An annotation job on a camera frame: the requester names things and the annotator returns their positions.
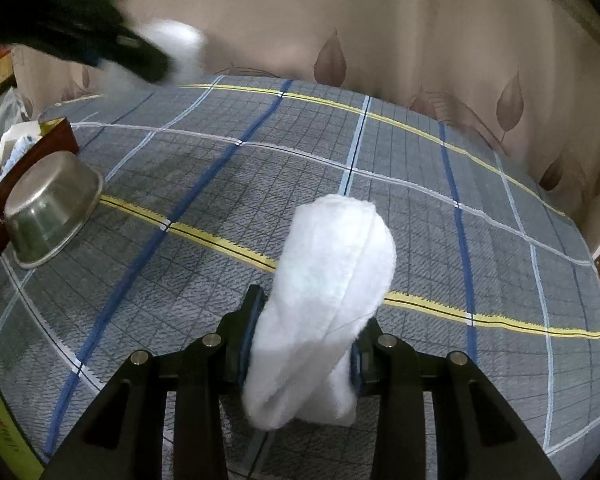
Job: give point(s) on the stainless steel bowl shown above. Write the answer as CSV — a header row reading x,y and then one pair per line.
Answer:
x,y
49,205

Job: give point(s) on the green and white box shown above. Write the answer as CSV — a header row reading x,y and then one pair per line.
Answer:
x,y
17,459

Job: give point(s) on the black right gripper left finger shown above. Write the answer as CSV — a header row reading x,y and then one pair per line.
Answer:
x,y
213,365

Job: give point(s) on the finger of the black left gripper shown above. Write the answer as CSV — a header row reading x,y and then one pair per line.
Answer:
x,y
134,53

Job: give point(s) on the beige leaf pattern curtain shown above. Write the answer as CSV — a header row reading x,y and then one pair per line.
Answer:
x,y
522,76

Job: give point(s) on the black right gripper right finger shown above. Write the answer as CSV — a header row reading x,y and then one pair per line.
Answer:
x,y
385,366

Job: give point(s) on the red and white printed cloth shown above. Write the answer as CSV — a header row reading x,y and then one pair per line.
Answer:
x,y
13,147

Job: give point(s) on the white towel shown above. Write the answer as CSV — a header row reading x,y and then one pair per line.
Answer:
x,y
335,269

